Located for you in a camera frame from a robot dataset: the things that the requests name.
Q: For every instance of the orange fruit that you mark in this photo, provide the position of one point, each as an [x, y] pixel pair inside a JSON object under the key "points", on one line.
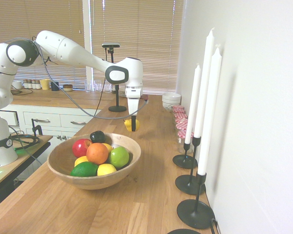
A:
{"points": [[97, 153]]}

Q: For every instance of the yellow mug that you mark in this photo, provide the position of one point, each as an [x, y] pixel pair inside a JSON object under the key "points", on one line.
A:
{"points": [[46, 84]]}

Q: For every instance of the dark avocado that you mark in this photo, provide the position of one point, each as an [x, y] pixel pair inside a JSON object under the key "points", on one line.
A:
{"points": [[97, 137]]}

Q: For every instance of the wooden fruit bowl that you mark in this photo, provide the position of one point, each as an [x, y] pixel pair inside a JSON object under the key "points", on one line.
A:
{"points": [[100, 181]]}

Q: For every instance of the grey stereo camera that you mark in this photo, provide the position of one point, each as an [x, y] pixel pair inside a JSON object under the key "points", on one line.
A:
{"points": [[111, 45]]}

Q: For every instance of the stack of white plates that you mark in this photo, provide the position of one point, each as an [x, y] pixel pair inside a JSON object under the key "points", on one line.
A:
{"points": [[122, 93]]}

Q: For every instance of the white patterned ceramic bowl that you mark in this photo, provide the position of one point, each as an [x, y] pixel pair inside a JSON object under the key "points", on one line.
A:
{"points": [[171, 106]]}

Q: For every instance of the wooden window blind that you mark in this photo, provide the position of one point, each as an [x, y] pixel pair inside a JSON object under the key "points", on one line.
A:
{"points": [[136, 29], [39, 17]]}

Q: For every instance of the small spice jar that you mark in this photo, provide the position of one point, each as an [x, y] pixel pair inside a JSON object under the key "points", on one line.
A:
{"points": [[25, 84], [30, 84], [34, 84], [38, 84]]}

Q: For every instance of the clear drinking glass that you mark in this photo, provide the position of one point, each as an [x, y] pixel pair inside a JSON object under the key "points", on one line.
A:
{"points": [[107, 87], [88, 85], [97, 85]]}

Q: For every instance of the medium white taper candle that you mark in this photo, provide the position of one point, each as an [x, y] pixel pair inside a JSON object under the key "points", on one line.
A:
{"points": [[210, 109]]}

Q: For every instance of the short white taper candle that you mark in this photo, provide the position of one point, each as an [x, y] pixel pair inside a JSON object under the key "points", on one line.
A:
{"points": [[193, 102]]}

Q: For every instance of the green apple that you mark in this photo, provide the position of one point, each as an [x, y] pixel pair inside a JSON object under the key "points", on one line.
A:
{"points": [[119, 157]]}

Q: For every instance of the red apple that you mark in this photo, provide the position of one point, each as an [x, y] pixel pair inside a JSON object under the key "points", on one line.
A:
{"points": [[80, 148]]}

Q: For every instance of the black camera stand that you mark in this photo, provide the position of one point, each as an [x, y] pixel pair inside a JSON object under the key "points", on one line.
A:
{"points": [[117, 108]]}

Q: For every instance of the white kitchen cabinet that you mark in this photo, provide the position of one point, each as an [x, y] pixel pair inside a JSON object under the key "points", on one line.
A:
{"points": [[56, 117]]}

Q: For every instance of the tallest white taper candle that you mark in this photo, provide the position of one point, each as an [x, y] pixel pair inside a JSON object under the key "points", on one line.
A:
{"points": [[205, 85]]}

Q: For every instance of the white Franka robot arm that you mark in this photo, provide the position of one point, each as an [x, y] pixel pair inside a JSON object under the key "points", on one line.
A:
{"points": [[63, 48]]}

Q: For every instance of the black candle holder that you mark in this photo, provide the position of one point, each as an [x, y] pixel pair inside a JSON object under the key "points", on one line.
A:
{"points": [[188, 185], [183, 162], [193, 214]]}

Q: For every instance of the black round disc base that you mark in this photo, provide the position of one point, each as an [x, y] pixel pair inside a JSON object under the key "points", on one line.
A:
{"points": [[183, 231]]}

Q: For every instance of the white mug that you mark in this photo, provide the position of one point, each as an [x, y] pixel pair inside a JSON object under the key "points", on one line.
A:
{"points": [[17, 84]]}

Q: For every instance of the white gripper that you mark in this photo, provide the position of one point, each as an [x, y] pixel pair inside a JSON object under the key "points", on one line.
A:
{"points": [[133, 106]]}

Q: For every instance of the glass jar red checked lid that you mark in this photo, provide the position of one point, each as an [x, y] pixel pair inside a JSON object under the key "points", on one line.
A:
{"points": [[178, 108], [180, 121], [180, 126], [181, 137], [179, 115]]}

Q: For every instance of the black mug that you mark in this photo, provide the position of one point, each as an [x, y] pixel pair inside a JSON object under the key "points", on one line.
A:
{"points": [[55, 86]]}

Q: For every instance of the round brown wooden box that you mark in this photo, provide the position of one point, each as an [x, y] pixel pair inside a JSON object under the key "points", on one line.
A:
{"points": [[68, 87]]}

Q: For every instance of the black table clamp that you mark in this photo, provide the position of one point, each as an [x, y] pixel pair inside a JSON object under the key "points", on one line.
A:
{"points": [[36, 128]]}

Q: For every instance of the yellow pear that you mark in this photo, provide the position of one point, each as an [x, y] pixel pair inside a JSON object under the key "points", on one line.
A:
{"points": [[127, 125]]}

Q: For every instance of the green lime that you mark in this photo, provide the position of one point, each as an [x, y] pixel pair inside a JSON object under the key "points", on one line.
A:
{"points": [[84, 169]]}

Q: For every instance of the yellow lemon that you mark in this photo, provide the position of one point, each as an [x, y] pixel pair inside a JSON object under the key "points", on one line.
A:
{"points": [[80, 161], [107, 169], [108, 147]]}

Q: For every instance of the wooden side table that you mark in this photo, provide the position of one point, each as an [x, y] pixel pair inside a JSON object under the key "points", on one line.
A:
{"points": [[5, 175]]}

